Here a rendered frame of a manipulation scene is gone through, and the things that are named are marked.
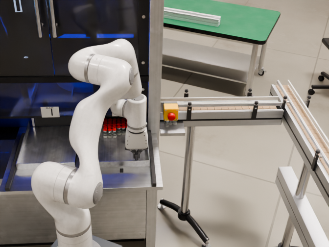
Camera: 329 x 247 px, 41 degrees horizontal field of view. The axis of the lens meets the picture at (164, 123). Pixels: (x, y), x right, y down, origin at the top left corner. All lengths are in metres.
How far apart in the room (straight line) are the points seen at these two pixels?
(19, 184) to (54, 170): 0.61
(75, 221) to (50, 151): 0.73
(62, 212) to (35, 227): 1.24
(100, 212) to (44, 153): 0.62
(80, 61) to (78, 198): 0.44
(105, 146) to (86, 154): 0.78
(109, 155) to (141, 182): 0.24
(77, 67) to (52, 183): 0.38
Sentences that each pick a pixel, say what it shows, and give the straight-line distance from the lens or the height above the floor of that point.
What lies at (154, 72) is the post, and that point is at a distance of 2.07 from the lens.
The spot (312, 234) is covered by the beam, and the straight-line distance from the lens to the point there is 2.35.
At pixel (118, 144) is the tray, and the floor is 0.88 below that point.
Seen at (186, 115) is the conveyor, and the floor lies 0.92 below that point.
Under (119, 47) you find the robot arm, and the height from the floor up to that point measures 1.55.
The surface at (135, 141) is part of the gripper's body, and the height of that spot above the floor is 1.02.
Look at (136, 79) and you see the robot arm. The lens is 1.69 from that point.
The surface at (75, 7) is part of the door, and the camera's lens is 1.96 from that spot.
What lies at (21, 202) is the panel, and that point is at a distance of 2.61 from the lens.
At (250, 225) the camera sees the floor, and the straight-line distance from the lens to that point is 3.07.
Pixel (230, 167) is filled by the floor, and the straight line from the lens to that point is 3.48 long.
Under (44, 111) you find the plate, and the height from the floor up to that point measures 1.02.
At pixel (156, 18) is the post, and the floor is 1.49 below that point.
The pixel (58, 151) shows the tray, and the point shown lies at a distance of 2.16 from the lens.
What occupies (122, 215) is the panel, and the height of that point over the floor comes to 0.29.
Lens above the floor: 2.19
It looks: 34 degrees down
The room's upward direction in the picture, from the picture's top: 3 degrees clockwise
